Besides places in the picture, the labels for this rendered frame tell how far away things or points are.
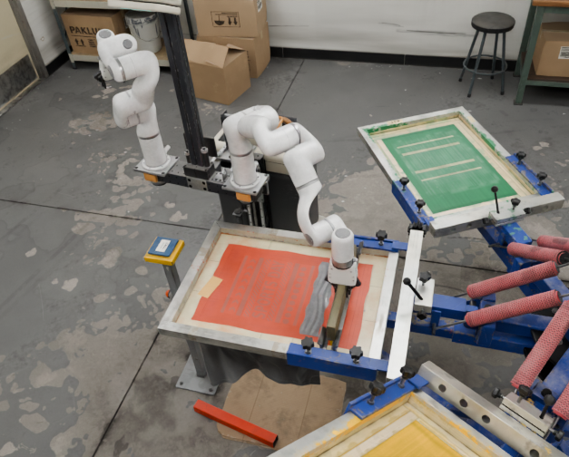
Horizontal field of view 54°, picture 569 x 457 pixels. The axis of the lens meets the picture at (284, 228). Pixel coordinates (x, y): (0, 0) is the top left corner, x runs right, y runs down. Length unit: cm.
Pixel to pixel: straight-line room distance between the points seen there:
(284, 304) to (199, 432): 107
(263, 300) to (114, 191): 251
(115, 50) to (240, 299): 103
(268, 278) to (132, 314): 146
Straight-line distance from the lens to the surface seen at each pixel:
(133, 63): 214
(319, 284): 213
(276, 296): 211
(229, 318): 207
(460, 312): 199
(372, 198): 400
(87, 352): 340
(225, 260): 226
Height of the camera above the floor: 256
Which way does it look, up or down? 43 degrees down
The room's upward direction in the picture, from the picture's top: 5 degrees counter-clockwise
